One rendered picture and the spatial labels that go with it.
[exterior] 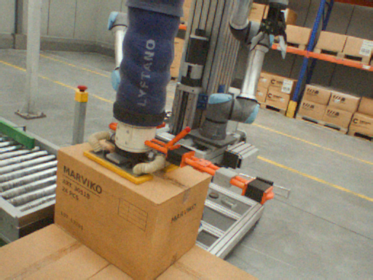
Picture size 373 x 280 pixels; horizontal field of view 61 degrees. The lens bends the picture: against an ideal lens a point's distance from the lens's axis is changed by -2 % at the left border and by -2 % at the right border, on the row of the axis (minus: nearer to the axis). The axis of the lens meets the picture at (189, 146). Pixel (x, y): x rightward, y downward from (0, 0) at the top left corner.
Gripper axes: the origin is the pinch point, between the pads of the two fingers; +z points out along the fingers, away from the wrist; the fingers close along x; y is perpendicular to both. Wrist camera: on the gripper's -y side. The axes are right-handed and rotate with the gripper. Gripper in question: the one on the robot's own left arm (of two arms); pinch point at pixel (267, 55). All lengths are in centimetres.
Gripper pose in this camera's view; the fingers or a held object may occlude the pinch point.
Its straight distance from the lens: 145.9
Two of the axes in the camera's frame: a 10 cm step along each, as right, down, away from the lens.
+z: -1.9, 9.2, 3.4
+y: -5.2, 2.0, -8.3
